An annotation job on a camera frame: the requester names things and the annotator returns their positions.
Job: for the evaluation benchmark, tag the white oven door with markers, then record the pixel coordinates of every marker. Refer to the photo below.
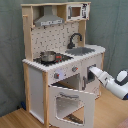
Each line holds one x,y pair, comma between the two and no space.
64,101

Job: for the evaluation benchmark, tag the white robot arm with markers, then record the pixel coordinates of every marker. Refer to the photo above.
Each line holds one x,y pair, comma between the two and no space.
117,86

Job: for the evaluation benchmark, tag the wooden toy kitchen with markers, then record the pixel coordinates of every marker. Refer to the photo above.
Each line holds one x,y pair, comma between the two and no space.
58,38

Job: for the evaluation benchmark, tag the black toy stovetop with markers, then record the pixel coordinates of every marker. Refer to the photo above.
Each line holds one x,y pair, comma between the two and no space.
58,59

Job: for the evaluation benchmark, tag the right red stove knob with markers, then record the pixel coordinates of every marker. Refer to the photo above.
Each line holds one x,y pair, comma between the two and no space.
74,69

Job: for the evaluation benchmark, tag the red stove knob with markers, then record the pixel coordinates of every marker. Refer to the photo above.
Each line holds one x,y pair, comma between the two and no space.
74,69
56,75

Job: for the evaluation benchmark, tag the left red stove knob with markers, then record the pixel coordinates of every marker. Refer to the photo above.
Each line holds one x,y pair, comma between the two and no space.
56,75

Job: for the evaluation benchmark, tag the silver toy pot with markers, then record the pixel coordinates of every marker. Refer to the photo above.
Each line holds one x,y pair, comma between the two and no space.
48,56

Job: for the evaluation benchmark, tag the grey toy sink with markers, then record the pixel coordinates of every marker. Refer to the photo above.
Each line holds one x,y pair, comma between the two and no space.
79,51

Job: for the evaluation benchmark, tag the grey range hood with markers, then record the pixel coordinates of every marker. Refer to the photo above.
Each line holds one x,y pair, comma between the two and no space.
48,18

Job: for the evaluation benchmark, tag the toy microwave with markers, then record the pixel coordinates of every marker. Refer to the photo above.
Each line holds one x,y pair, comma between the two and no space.
77,11

